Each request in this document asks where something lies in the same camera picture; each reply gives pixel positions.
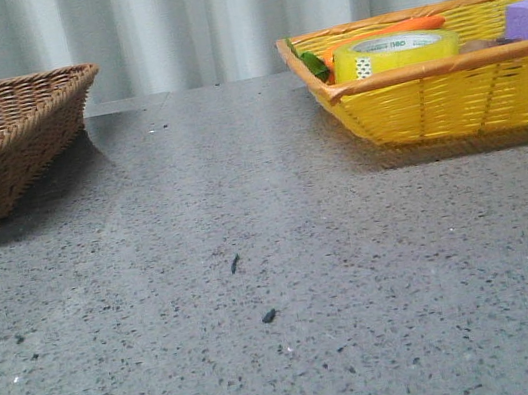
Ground yellow tape roll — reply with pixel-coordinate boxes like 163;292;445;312
332;29;460;84

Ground orange toy carrot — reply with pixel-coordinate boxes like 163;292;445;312
284;11;455;92

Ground brown object in basket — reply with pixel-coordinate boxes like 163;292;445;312
459;36;521;54

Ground yellow woven basket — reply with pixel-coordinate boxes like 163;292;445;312
276;0;528;146

